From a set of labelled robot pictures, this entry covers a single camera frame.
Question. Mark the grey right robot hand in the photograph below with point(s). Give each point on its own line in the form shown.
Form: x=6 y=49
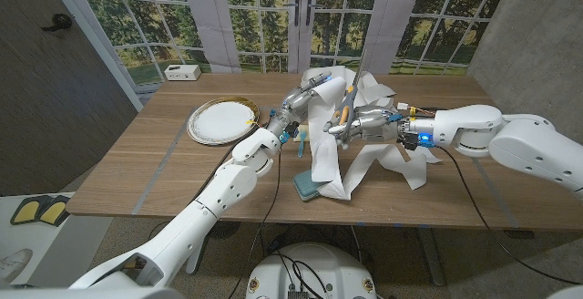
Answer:
x=373 y=123

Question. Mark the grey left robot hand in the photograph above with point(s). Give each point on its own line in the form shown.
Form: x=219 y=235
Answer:
x=296 y=100

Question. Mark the grey orange scissors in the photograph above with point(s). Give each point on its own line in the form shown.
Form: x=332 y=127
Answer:
x=348 y=107

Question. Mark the white receipt paper strip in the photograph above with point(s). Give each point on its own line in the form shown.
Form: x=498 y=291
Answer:
x=325 y=153

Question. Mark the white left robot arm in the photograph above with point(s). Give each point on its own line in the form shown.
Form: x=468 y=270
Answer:
x=205 y=198

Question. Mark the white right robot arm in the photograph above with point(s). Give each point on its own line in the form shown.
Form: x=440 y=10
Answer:
x=510 y=139

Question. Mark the blue plastic fork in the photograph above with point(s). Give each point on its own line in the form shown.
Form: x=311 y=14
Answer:
x=301 y=146

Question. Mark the gold rimmed paper plate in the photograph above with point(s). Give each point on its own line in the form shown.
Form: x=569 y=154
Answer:
x=223 y=119

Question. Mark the teal soapbox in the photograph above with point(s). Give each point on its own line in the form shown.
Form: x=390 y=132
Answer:
x=306 y=187

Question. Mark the white power box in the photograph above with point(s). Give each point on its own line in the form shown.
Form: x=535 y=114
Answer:
x=182 y=72

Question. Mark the grey table leg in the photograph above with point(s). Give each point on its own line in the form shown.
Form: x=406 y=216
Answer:
x=430 y=258

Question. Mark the dark round floor fan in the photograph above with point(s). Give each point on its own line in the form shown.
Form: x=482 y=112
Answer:
x=225 y=229

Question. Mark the white robot torso base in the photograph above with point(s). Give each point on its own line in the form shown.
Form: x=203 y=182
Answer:
x=319 y=267

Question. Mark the printed window backdrop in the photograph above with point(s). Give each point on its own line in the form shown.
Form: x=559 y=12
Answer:
x=150 y=25

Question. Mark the white table leg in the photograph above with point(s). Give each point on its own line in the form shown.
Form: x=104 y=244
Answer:
x=197 y=260

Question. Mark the yellow black foot pad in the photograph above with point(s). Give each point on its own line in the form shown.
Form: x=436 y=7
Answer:
x=27 y=210
x=59 y=210

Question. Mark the white sneaker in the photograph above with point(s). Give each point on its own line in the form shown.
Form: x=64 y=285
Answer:
x=13 y=264

